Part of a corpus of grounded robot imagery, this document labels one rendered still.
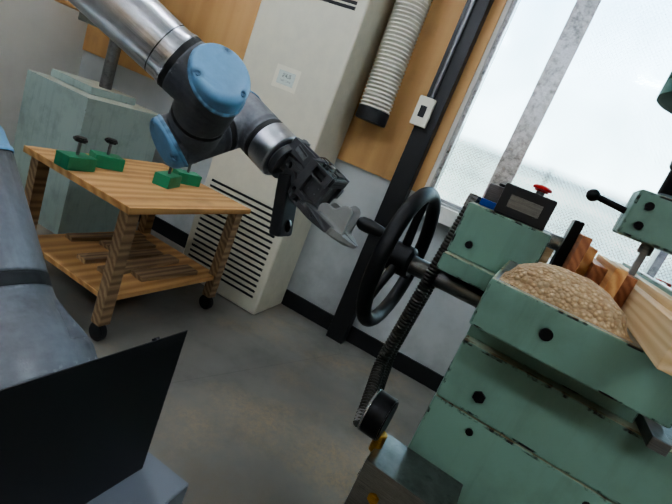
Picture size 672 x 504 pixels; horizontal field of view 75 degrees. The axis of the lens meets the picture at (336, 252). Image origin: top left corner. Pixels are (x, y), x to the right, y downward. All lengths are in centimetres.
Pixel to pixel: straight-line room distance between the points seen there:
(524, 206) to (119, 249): 127
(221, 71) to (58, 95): 197
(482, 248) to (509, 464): 32
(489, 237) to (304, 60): 156
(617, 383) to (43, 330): 54
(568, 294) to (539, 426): 19
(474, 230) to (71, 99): 212
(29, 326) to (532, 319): 48
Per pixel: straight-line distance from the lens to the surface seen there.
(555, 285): 53
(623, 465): 65
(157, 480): 60
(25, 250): 50
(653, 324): 54
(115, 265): 164
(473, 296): 80
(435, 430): 66
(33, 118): 273
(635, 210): 77
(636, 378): 54
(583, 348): 53
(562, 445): 64
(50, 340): 46
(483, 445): 65
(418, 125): 210
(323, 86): 207
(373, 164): 223
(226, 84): 66
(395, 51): 213
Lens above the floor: 98
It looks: 14 degrees down
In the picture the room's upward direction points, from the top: 22 degrees clockwise
